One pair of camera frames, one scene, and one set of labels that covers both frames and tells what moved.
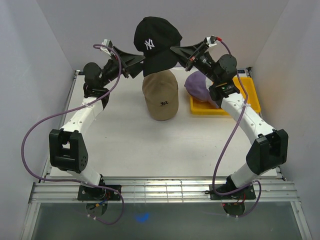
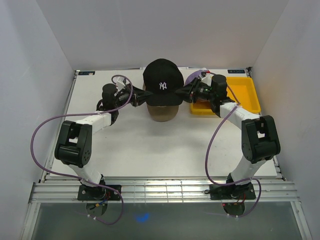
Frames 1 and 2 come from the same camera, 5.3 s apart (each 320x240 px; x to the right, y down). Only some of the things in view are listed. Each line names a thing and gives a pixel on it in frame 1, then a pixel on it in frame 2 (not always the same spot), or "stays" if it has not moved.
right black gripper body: [205, 64] to [204, 93]
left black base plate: [99, 193] stays
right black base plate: [244, 193] stays
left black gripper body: [110, 71] to [122, 97]
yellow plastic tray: [243, 85] stays
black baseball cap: [154, 36] to [163, 77]
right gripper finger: [189, 54] to [187, 92]
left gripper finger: [131, 63] to [139, 95]
